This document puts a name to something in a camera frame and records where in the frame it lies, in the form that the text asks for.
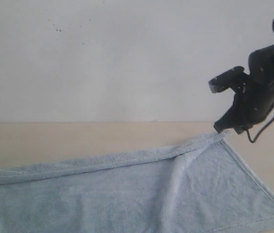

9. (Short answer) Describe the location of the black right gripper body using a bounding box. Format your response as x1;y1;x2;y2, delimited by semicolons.
224;83;274;134

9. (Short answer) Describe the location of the light blue fleece towel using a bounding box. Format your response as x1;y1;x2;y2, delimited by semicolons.
0;133;274;233

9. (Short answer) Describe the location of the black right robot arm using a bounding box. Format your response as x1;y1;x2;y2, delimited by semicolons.
208;45;274;134

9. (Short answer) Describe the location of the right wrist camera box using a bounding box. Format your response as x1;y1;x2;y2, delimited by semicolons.
208;66;244;94

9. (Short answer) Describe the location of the black round camera cable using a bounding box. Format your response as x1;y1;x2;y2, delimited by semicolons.
246;82;274;144

